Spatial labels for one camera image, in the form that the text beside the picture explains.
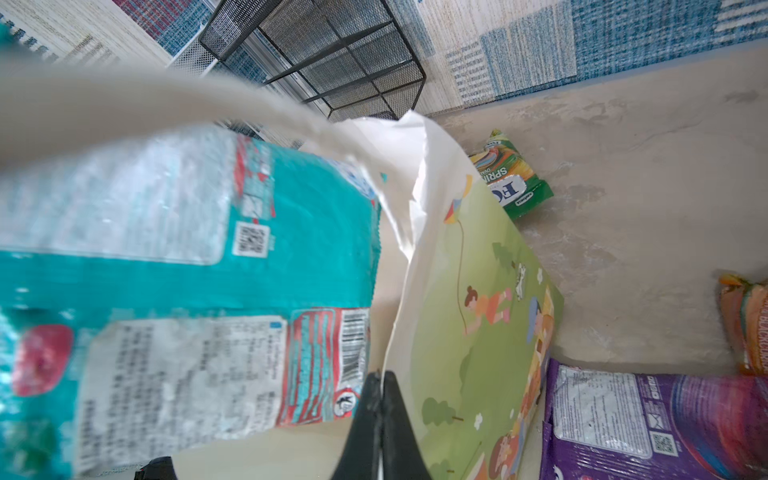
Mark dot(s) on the teal candy bag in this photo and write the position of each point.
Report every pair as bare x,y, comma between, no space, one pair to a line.
160,294

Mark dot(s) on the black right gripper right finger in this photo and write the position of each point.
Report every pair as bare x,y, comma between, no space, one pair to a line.
400,455

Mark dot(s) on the purple candy bag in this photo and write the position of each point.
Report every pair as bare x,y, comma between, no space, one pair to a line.
606,425

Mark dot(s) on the orange Fox's fruits candy bag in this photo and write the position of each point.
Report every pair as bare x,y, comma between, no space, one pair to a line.
743,306

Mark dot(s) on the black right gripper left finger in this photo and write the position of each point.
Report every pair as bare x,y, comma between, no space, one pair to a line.
360,458

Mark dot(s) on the green Fox's spring candy bag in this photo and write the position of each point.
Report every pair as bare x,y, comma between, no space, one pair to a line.
516,186

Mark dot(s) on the black wire shelf rack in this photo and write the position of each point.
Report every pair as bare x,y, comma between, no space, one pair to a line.
347,59

